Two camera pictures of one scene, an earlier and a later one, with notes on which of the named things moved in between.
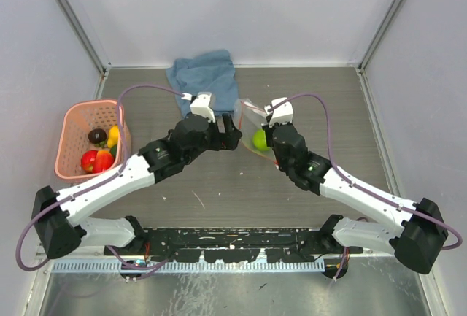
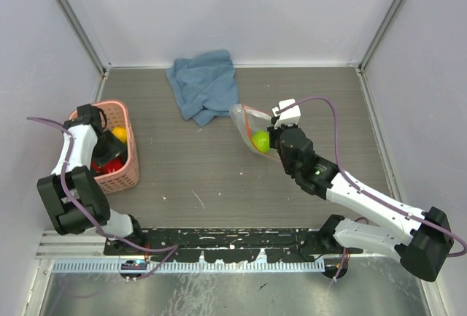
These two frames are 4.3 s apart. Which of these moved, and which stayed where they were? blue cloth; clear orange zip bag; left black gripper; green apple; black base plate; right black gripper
Moved: clear orange zip bag; left black gripper
Stayed: black base plate; blue cloth; right black gripper; green apple
